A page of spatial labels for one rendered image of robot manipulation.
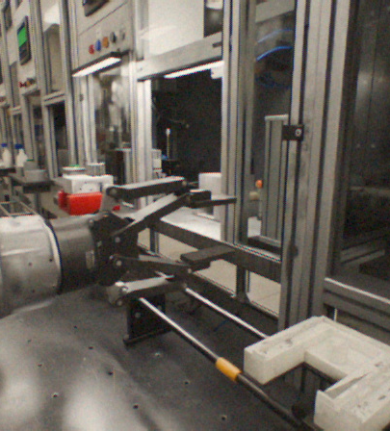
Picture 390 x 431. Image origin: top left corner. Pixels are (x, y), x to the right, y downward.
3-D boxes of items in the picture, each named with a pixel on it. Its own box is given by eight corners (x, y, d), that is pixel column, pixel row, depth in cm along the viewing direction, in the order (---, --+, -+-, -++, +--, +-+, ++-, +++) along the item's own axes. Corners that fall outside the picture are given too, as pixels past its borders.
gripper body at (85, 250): (64, 313, 33) (151, 289, 38) (56, 223, 31) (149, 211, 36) (43, 285, 39) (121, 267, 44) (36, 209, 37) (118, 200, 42)
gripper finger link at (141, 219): (101, 240, 40) (95, 229, 39) (179, 196, 45) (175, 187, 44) (115, 249, 36) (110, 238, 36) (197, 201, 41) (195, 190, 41)
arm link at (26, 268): (-18, 232, 27) (61, 221, 30) (-28, 212, 34) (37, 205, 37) (-3, 339, 29) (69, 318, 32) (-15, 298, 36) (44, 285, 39)
